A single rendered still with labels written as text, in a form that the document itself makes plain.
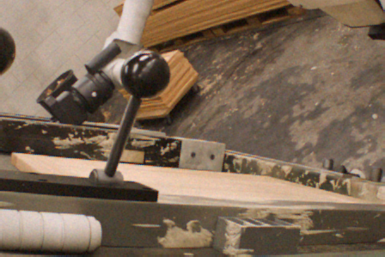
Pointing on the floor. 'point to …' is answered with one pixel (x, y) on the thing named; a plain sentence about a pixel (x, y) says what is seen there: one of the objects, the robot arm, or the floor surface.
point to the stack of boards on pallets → (211, 10)
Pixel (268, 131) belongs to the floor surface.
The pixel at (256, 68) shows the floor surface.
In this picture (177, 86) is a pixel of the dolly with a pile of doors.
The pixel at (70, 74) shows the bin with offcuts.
